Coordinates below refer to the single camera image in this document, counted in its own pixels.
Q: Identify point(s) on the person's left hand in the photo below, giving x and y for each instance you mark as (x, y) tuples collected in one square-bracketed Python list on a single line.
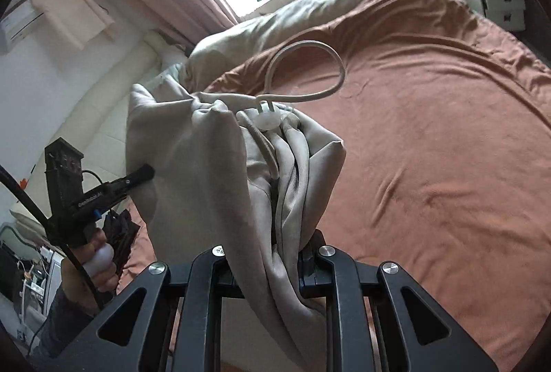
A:
[(96, 258)]

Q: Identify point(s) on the beige olive duvet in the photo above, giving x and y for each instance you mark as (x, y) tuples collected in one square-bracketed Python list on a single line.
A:
[(271, 24)]

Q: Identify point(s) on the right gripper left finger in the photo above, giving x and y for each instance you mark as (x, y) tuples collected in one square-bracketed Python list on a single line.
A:
[(167, 319)]

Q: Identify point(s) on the beige drawstring garment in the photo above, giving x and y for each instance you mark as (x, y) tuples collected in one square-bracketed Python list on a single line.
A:
[(252, 174)]

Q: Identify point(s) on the cream cloth on wall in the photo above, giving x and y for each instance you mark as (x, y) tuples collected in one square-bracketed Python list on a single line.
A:
[(76, 21)]

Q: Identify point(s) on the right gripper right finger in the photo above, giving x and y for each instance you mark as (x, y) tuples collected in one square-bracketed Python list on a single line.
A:
[(381, 318)]

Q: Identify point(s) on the white air conditioner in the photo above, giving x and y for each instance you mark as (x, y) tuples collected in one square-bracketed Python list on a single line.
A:
[(18, 24)]

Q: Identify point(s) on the person's left forearm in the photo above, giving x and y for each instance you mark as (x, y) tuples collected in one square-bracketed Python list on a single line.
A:
[(68, 316)]

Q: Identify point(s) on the terracotta brown blanket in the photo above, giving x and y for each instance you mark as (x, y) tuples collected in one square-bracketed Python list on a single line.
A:
[(445, 119)]

